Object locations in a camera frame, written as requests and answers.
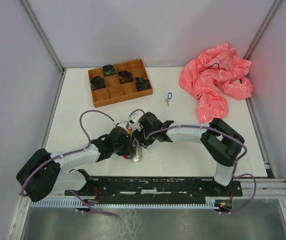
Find red carabiner keyring with keys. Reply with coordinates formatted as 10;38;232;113
124;143;143;163

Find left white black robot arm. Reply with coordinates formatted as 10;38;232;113
16;126;134;202

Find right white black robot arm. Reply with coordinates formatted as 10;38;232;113
129;111;247;196

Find wooden compartment tray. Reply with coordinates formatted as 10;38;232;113
88;58;153;108

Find key with blue tag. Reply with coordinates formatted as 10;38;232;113
165;92;172;106

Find dark rolled item right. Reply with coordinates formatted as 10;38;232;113
135;77;151;92

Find dark rolled item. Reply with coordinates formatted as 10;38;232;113
118;70;134;84
102;64;117;77
135;77;151;92
90;76;106;91

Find dark rolled item middle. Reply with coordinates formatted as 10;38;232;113
118;70;134;84

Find dark rolled item left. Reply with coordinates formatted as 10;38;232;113
90;76;106;91

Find dark rolled item top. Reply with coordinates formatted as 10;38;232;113
102;64;117;77

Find pink patterned cloth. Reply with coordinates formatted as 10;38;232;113
179;41;254;124

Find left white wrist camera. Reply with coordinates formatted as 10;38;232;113
116;121;132;133

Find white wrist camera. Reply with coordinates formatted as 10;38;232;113
116;121;132;133
128;112;143;125

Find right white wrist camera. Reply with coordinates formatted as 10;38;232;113
128;112;143;125

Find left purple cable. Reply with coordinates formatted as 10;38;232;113
20;109;117;196

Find purple cable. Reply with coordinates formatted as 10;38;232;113
129;108;257;216
20;109;117;196

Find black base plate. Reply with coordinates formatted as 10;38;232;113
76;176;243;197

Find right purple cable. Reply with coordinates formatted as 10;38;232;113
129;108;257;216

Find white slotted cable duct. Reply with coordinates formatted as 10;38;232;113
29;197;221;208

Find aluminium frame rail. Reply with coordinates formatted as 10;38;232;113
239;178;286;200

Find right aluminium frame post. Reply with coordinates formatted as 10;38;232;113
244;0;284;60

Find aluminium frame post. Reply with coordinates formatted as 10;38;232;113
19;0;65;73
244;0;284;60

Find left aluminium frame post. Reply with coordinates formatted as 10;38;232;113
19;0;65;73

